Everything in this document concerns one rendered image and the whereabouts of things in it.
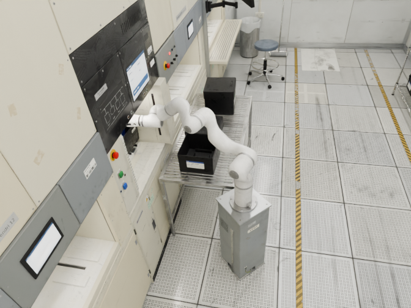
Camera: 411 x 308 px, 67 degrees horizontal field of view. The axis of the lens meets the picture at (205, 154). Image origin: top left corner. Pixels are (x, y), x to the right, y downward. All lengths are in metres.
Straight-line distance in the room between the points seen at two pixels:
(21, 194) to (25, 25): 0.58
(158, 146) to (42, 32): 1.46
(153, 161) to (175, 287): 1.05
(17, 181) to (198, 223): 2.07
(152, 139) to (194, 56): 1.45
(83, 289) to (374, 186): 2.84
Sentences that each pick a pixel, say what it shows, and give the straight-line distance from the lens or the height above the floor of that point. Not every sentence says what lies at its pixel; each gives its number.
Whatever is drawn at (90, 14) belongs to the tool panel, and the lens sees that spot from 1.63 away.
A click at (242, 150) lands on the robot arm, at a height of 1.19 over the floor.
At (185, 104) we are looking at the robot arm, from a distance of 1.93.
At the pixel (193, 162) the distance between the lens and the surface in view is 2.35.
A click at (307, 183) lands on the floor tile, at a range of 3.46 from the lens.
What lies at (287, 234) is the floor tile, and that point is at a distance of 3.01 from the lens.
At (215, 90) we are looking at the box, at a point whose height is 1.01.
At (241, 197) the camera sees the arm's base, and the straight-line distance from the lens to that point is 2.09.
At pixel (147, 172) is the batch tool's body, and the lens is 2.35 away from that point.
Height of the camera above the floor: 2.45
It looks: 41 degrees down
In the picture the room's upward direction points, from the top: 5 degrees counter-clockwise
